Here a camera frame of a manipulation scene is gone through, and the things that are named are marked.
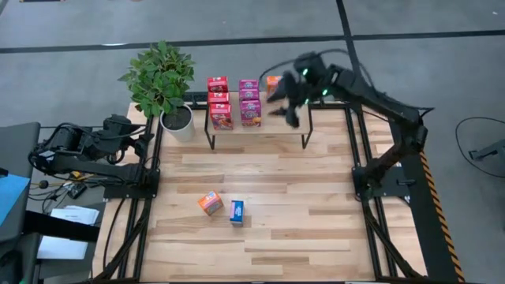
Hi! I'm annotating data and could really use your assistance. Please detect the orange Frosted Mini-Wheats cereal box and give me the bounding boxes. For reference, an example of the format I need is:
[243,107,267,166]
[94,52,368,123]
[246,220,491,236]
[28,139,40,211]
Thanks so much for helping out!
[266,75,283,98]
[197,190,225,216]

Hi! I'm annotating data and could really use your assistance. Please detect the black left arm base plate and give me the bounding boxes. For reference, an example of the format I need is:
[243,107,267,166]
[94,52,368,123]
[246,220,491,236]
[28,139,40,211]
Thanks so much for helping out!
[103,169,161,200]

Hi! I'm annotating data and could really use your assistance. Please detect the black keyboard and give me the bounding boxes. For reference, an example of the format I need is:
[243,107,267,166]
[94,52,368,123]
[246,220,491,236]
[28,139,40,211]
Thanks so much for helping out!
[181,92,210,110]

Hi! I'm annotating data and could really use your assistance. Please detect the white papers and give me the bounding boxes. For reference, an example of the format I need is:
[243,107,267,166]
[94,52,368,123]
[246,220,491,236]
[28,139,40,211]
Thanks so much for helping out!
[37,204,100,260]

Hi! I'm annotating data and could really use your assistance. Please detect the green plant in white pot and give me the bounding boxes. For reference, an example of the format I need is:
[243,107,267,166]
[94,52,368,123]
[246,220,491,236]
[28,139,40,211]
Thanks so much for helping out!
[118,40,196,143]

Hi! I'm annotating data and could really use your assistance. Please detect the black metal table frame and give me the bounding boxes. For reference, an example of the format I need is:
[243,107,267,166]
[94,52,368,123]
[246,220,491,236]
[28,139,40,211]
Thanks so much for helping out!
[92,100,429,283]

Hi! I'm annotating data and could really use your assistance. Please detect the black cable beside table frame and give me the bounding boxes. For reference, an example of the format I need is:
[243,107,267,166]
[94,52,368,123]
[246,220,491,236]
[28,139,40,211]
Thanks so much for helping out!
[101,196,127,273]

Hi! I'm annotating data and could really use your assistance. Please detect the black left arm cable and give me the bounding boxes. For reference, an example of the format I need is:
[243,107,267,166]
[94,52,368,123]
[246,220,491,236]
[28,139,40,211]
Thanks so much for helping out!
[37,121,151,140]

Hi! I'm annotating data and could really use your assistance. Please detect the small black device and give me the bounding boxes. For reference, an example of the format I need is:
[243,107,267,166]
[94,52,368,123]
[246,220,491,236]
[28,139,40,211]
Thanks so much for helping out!
[66,181,88,200]

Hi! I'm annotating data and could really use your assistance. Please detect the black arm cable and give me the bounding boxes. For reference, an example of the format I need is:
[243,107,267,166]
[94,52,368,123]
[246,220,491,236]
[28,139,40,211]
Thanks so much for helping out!
[258,47,356,86]
[37,121,151,140]

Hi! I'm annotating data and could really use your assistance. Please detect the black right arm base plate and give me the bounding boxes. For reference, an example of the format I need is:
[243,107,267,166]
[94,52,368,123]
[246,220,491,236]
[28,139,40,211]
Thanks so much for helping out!
[352,165,411,199]

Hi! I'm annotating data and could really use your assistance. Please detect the black panel with hazard stripes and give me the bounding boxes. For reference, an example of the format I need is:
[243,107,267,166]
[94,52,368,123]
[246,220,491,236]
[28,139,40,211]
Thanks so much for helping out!
[384,103,466,283]

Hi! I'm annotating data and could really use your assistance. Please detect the dark grey monitor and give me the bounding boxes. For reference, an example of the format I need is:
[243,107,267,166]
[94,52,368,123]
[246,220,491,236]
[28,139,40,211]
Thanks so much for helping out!
[0,121,42,244]

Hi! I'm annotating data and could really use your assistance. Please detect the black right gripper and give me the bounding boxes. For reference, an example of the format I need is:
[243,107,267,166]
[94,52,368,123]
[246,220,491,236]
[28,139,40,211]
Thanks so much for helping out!
[267,70,312,129]

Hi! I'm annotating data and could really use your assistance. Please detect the black cable on floor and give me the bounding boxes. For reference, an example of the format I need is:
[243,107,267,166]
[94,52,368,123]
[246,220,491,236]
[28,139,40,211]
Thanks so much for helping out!
[455,117,505,178]

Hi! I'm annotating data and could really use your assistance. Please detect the black cable on table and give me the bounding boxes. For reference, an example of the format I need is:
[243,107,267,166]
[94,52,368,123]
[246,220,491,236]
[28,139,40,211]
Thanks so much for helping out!
[354,110,391,132]

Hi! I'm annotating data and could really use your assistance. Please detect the black bar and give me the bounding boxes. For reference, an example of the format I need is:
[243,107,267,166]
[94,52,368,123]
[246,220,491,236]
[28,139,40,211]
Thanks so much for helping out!
[22,210,100,242]

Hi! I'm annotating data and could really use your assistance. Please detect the blue Frosted Flakes cereal box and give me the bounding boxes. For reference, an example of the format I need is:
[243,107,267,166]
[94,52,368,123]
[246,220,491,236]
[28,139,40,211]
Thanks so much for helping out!
[229,200,245,227]

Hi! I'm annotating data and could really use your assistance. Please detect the wooden shelf with black legs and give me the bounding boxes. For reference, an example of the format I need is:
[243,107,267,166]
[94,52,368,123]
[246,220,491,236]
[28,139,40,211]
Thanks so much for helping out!
[204,90,316,151]

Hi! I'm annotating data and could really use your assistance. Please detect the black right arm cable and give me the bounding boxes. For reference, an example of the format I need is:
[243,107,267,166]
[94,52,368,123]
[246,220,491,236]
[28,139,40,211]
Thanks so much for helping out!
[258,47,356,86]

